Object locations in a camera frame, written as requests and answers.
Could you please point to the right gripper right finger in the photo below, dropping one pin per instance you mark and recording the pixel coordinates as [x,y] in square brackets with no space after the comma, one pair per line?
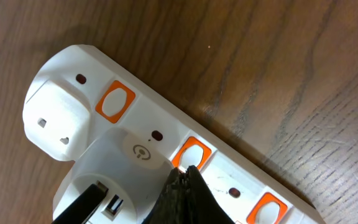
[203,207]

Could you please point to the white power strip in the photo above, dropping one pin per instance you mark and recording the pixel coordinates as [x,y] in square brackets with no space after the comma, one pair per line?
[80,93]

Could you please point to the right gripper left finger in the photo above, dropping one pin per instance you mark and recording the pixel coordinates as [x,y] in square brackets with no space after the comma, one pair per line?
[171,205]

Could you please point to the white charger plug adapter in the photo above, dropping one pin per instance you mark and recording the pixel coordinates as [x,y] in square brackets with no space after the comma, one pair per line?
[130,169]

